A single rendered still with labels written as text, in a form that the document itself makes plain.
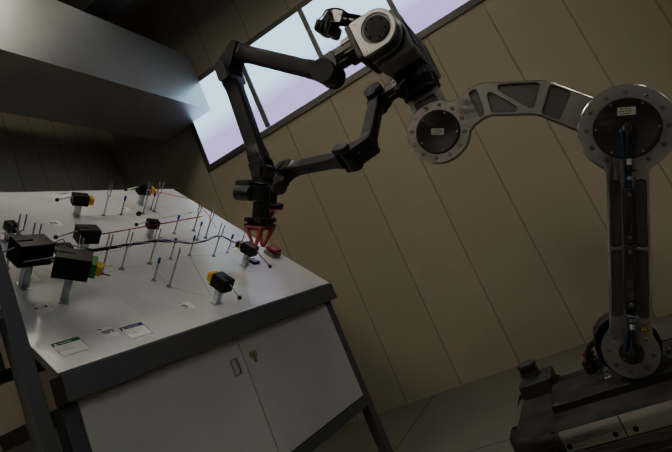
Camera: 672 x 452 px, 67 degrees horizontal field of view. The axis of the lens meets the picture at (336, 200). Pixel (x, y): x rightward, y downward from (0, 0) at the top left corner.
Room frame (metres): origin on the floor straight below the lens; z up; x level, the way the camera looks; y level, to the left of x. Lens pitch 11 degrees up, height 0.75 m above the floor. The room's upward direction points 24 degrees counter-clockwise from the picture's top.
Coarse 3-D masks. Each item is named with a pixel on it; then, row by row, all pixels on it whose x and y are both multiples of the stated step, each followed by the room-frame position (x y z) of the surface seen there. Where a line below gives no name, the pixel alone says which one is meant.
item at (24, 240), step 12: (12, 240) 1.28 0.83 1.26; (24, 240) 1.29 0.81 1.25; (36, 240) 1.31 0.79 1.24; (48, 240) 1.34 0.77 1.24; (12, 252) 1.29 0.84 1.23; (24, 252) 1.28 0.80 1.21; (36, 252) 1.30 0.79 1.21; (48, 252) 1.33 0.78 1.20; (24, 264) 1.29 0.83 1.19; (36, 264) 1.32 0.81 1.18; (24, 276) 1.34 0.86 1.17; (24, 288) 1.35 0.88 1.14
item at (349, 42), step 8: (344, 40) 1.44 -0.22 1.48; (352, 40) 1.42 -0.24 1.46; (336, 48) 1.46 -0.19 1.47; (344, 48) 1.43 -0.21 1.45; (352, 48) 1.43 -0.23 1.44; (336, 56) 1.45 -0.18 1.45; (344, 56) 1.45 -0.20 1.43; (352, 56) 1.44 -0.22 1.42; (360, 56) 1.42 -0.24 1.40; (344, 64) 1.47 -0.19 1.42; (368, 64) 1.47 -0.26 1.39
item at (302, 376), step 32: (288, 320) 1.93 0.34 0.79; (320, 320) 2.10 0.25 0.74; (256, 352) 1.73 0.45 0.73; (288, 352) 1.87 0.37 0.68; (320, 352) 2.03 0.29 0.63; (256, 384) 1.70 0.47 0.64; (288, 384) 1.82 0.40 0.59; (320, 384) 1.96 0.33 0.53; (352, 384) 2.13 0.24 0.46; (288, 416) 1.77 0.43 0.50; (320, 416) 1.90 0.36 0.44; (288, 448) 1.72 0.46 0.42
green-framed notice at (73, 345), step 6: (78, 336) 1.28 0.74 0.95; (60, 342) 1.24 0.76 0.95; (66, 342) 1.25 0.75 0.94; (72, 342) 1.26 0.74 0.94; (78, 342) 1.26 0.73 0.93; (84, 342) 1.27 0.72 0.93; (54, 348) 1.21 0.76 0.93; (60, 348) 1.22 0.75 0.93; (66, 348) 1.23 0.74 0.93; (72, 348) 1.24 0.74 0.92; (78, 348) 1.25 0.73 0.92; (84, 348) 1.25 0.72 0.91; (90, 348) 1.26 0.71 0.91; (60, 354) 1.20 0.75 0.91; (66, 354) 1.21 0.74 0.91; (72, 354) 1.22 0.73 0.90
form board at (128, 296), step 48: (0, 192) 1.78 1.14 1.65; (48, 192) 1.93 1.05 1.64; (96, 192) 2.10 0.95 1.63; (144, 240) 1.88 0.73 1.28; (192, 240) 2.04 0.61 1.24; (240, 240) 2.23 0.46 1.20; (48, 288) 1.40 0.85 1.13; (96, 288) 1.49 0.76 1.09; (144, 288) 1.59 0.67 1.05; (192, 288) 1.71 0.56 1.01; (240, 288) 1.84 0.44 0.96; (288, 288) 1.99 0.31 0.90; (48, 336) 1.24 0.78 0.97; (96, 336) 1.31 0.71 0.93; (144, 336) 1.39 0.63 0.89
